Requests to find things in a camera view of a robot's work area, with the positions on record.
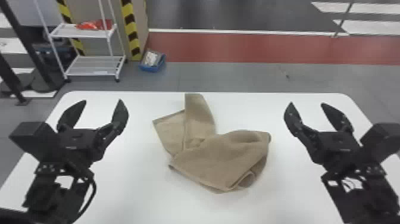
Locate red snack packet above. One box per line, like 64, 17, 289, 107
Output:
76, 18, 114, 31

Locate beige towel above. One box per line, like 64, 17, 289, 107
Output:
152, 92, 272, 194

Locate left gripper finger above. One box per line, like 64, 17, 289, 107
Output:
56, 99, 88, 132
94, 99, 130, 150

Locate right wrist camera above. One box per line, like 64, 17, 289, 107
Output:
359, 123, 400, 163

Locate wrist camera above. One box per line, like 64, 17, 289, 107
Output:
8, 122, 62, 163
359, 123, 400, 163

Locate white wire rack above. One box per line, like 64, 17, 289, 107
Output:
33, 0, 127, 83

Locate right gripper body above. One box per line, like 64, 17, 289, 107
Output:
312, 130, 365, 173

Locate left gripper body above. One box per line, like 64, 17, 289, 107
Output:
55, 127, 102, 171

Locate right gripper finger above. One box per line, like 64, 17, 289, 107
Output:
320, 102, 355, 133
283, 101, 323, 148

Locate striped post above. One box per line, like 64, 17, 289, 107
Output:
56, 0, 86, 57
120, 0, 142, 61

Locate blue basket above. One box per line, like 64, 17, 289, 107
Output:
139, 49, 167, 73

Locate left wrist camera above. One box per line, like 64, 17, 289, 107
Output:
8, 122, 62, 163

